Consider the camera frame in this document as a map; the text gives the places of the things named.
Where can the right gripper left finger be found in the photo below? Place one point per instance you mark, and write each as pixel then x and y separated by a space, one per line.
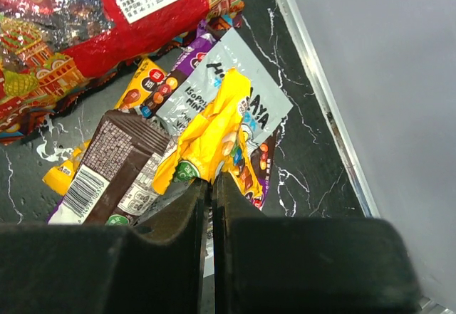
pixel 155 267

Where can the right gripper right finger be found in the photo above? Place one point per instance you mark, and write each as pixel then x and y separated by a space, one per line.
pixel 266 264

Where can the brown candy packet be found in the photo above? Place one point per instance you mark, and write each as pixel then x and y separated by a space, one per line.
pixel 121 146

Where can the yellow candy packet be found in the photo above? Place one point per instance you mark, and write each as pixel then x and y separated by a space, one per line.
pixel 208 139
pixel 147 76

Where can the purple candy packet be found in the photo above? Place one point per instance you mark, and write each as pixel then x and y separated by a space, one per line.
pixel 186 63

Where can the large red snack bag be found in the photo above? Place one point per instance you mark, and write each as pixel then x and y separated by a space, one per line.
pixel 54 50

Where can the silver snack packet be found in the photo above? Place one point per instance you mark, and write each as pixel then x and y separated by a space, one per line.
pixel 254 181

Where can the aluminium frame rail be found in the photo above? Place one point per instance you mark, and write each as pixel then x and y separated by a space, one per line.
pixel 318 80

